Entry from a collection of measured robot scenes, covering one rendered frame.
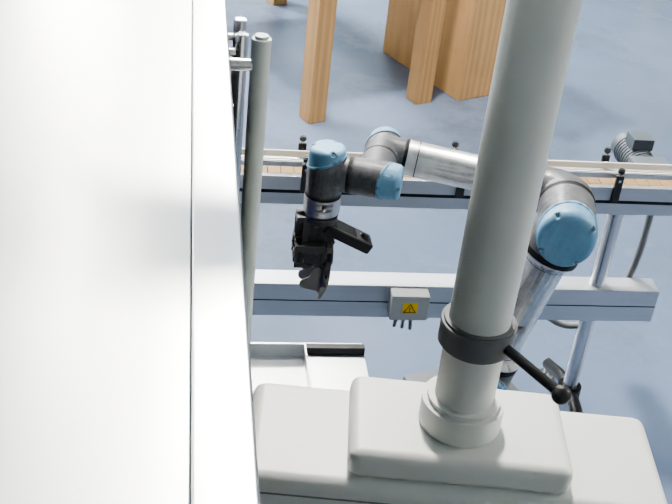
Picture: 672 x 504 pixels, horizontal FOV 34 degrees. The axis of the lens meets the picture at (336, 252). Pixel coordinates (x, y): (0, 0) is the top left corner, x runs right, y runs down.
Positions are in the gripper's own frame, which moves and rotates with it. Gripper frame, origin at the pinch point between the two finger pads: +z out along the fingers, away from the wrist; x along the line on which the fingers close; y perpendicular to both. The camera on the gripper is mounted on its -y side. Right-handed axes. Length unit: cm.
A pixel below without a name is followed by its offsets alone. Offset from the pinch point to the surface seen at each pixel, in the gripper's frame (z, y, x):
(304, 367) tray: 21.4, 2.0, -1.2
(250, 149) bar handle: -68, 22, 67
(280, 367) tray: 21.4, 7.4, -1.1
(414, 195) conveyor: 21, -37, -82
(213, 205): -100, 29, 138
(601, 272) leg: 49, -102, -86
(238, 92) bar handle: -64, 23, 41
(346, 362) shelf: 21.6, -7.9, -3.5
